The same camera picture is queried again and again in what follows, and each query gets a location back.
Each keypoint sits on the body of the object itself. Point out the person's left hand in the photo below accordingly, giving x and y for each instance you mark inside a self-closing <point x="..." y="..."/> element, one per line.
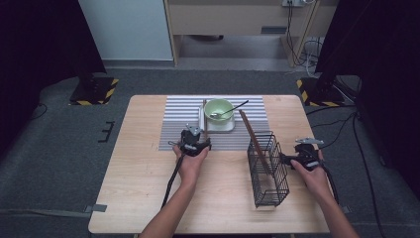
<point x="188" y="172"/>

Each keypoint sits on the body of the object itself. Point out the light wooden desk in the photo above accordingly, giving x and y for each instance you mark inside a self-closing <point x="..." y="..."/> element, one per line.
<point x="231" y="18"/>

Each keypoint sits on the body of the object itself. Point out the grey tape piece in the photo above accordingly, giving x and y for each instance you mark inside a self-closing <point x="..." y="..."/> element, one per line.
<point x="346" y="209"/>
<point x="97" y="208"/>

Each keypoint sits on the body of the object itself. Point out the dark curtain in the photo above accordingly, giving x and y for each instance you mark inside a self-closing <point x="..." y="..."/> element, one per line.
<point x="43" y="49"/>
<point x="379" y="49"/>

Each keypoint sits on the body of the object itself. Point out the person's right hand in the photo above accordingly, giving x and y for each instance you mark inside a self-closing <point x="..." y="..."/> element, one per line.
<point x="315" y="181"/>

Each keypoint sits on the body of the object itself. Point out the dark object under desk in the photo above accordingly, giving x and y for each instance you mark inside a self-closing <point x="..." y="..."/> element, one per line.
<point x="206" y="37"/>

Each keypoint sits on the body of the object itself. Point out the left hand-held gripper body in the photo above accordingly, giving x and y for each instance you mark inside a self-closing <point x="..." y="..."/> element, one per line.
<point x="189" y="143"/>

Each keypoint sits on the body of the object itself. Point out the white square plate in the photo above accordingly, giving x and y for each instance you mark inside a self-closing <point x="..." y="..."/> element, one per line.
<point x="218" y="127"/>

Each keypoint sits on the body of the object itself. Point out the white partition panel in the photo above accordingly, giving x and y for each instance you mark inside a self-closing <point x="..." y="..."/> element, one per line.
<point x="125" y="29"/>

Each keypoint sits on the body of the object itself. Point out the black stand base yellow stripes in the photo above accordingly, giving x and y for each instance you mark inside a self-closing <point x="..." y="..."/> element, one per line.
<point x="318" y="95"/>
<point x="95" y="92"/>

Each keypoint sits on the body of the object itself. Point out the grey striped placemat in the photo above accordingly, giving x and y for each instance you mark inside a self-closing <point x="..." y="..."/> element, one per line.
<point x="181" y="132"/>

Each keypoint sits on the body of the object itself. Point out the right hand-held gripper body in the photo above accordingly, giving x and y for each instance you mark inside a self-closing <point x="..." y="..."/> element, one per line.
<point x="308" y="157"/>

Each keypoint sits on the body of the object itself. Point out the light green bowl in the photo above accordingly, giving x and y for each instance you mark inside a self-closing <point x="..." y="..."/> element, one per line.
<point x="214" y="105"/>

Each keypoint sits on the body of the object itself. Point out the grey power strip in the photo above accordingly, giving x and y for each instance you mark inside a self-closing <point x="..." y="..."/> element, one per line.
<point x="294" y="2"/>

